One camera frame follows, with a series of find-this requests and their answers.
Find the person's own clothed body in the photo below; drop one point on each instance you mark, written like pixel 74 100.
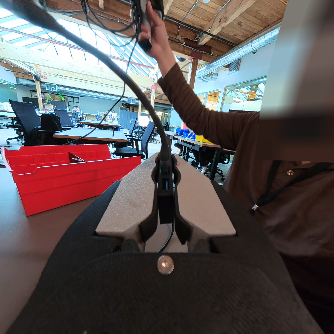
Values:
pixel 287 221

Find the red plastic bin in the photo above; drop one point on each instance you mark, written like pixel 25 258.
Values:
pixel 78 187

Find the black office chair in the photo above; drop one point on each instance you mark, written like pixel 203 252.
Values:
pixel 24 117
pixel 62 117

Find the dark blue office chair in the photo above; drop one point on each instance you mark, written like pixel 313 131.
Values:
pixel 147 138

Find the blue storage bins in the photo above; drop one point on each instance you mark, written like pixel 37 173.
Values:
pixel 186 133

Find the yellow plastic bin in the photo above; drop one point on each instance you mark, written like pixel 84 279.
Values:
pixel 202 138

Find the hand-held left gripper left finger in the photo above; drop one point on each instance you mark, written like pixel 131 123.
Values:
pixel 130 203

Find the black USB hub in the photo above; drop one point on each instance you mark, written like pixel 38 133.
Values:
pixel 166 208

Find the green plant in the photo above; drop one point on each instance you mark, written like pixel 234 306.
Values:
pixel 61 96

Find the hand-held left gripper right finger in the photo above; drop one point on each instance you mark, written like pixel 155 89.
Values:
pixel 201 203

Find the silver ventilation duct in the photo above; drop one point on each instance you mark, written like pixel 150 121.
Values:
pixel 234 55

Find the black backpack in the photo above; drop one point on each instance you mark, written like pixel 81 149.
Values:
pixel 49 125

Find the person's right forearm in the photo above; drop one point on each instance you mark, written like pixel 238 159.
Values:
pixel 198 109

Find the dark top office desk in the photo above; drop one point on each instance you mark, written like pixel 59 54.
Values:
pixel 91 134

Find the person's right hand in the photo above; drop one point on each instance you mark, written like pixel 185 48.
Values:
pixel 161 44

